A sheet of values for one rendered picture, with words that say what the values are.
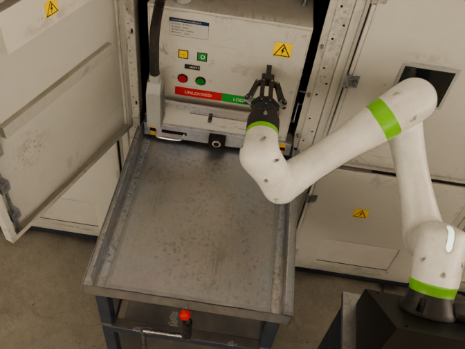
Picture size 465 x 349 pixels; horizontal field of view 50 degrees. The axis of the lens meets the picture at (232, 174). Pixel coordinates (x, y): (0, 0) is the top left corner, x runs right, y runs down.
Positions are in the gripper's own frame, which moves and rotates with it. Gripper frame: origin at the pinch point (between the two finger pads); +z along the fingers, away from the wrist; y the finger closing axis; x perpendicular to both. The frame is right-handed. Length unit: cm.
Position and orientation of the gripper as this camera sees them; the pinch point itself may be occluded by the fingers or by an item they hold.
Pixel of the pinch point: (268, 75)
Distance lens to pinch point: 160.5
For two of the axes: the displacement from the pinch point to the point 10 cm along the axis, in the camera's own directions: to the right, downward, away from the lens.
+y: 9.9, 1.4, 0.0
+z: 1.1, -7.5, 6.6
